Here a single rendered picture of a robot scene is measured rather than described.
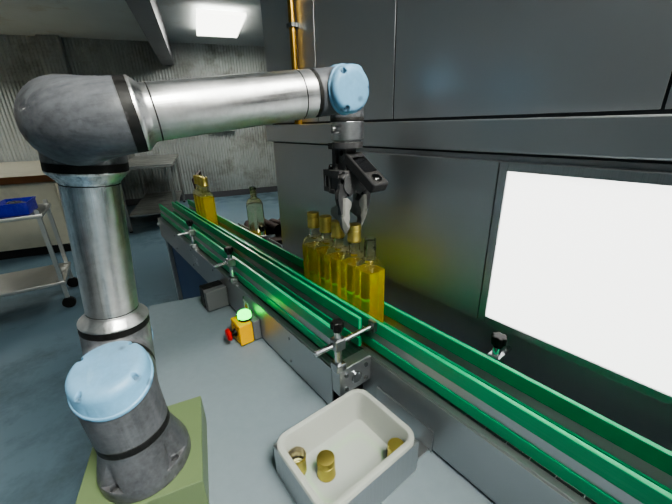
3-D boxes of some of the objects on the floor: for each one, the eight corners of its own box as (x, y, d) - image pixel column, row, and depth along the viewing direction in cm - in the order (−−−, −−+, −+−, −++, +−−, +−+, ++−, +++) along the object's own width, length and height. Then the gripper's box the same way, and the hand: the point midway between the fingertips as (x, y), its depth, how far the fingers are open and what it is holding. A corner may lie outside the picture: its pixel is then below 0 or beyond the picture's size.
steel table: (187, 201, 674) (177, 148, 637) (184, 227, 500) (169, 156, 463) (145, 205, 649) (132, 150, 612) (126, 234, 476) (107, 159, 439)
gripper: (351, 140, 83) (352, 222, 91) (314, 142, 77) (319, 231, 85) (375, 140, 77) (374, 229, 85) (337, 143, 71) (340, 239, 78)
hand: (354, 227), depth 82 cm, fingers closed on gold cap, 3 cm apart
